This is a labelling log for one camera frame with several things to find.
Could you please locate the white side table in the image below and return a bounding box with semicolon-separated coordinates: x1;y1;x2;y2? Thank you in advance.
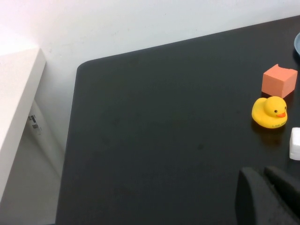
0;48;47;153

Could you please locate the blue cup stand with pegs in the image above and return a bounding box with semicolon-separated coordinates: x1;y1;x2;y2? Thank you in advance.
293;32;300;56

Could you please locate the white foam cube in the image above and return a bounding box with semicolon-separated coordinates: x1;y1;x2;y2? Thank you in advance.
290;127;300;161

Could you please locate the orange foam cube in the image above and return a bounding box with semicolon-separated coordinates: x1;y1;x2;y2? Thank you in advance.
261;63;298;98

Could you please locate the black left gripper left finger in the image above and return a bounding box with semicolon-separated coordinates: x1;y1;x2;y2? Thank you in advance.
235;167;299;225

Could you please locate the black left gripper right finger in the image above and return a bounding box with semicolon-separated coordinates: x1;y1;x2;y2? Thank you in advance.
264;165;300;211

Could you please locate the barcode label sticker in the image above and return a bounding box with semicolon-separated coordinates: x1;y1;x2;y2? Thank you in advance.
28;114;44;136

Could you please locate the yellow rubber duck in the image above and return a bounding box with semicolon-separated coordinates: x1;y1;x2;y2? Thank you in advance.
251;96;288;129

